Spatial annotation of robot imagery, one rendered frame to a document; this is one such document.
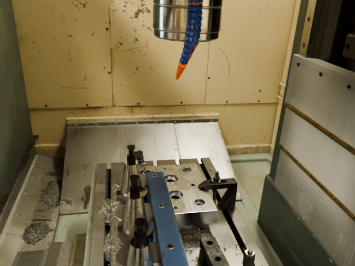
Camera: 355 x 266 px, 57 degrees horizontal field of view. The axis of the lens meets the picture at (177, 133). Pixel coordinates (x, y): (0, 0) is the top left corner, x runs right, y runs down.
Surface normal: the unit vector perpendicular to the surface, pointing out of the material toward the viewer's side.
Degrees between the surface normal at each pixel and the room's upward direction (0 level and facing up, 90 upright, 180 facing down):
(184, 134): 24
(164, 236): 0
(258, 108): 90
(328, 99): 90
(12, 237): 17
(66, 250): 7
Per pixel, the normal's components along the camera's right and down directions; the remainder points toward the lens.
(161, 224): 0.04, -0.91
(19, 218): 0.33, -0.88
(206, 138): 0.11, -0.66
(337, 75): -0.98, 0.05
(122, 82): 0.18, 0.41
